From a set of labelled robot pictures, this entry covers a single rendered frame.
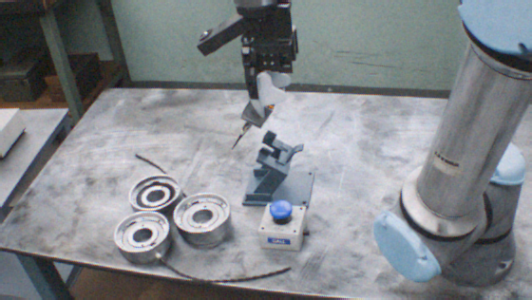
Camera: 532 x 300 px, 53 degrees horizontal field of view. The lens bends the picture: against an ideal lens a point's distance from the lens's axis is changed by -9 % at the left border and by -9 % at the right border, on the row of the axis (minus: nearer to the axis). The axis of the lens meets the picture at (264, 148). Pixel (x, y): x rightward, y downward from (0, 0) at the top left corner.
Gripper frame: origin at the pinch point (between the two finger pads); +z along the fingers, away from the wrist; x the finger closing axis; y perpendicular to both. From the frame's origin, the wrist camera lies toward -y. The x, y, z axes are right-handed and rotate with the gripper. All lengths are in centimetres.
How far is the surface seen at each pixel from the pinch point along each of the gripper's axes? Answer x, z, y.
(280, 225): -14.1, 15.1, 4.5
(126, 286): -9, 45, -36
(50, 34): 105, 33, -116
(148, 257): -21.9, 17.6, -18.2
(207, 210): -9.4, 17.0, -10.3
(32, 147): 26, 32, -77
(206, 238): -16.2, 17.5, -8.7
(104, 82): 134, 75, -114
